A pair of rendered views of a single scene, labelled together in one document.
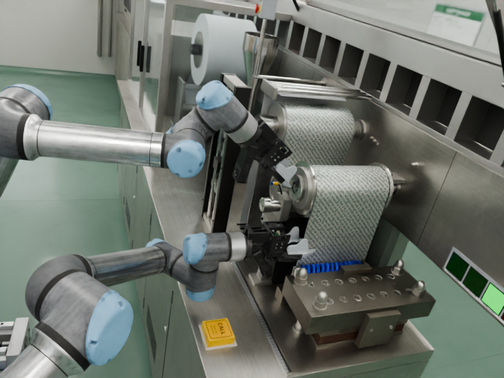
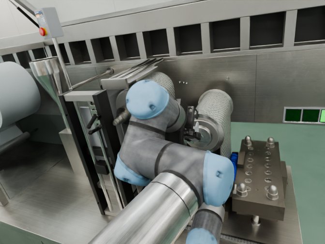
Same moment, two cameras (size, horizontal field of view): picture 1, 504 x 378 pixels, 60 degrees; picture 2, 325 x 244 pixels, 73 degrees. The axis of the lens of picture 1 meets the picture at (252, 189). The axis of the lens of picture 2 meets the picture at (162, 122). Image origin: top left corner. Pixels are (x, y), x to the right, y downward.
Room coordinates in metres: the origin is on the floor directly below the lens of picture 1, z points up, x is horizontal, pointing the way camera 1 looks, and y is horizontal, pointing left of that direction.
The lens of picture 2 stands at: (0.66, 0.36, 1.61)
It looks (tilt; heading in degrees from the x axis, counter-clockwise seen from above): 25 degrees down; 322
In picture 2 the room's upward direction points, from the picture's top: 9 degrees counter-clockwise
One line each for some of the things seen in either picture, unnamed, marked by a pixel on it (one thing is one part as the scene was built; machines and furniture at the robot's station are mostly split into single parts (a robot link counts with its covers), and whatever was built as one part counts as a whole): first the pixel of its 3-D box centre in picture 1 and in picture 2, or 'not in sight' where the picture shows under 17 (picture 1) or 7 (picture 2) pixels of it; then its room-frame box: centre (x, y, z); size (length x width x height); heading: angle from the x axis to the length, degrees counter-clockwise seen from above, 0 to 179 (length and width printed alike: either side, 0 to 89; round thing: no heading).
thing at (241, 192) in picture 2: (301, 274); (242, 188); (0.96, -0.18, 1.05); 0.04 x 0.04 x 0.04
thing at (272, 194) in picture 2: (321, 298); (272, 191); (0.88, -0.23, 1.05); 0.04 x 0.04 x 0.04
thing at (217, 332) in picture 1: (217, 332); not in sight; (0.84, 0.01, 0.91); 0.07 x 0.07 x 0.02; 25
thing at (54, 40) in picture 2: (260, 48); (62, 64); (1.59, 0.07, 1.51); 0.02 x 0.02 x 0.20
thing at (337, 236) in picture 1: (339, 238); (226, 148); (1.08, -0.28, 1.12); 0.23 x 0.01 x 0.18; 115
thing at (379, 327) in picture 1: (377, 328); (283, 179); (0.91, -0.41, 0.96); 0.10 x 0.03 x 0.11; 115
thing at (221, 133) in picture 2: (301, 187); (201, 134); (1.08, -0.13, 1.25); 0.15 x 0.01 x 0.15; 25
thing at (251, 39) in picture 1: (261, 43); (48, 65); (1.78, 0.08, 1.50); 0.14 x 0.14 x 0.06
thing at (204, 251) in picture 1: (206, 249); (203, 237); (0.91, 0.08, 1.11); 0.11 x 0.08 x 0.09; 115
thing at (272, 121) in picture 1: (265, 124); (128, 112); (1.30, 0.00, 1.33); 0.06 x 0.06 x 0.06; 25
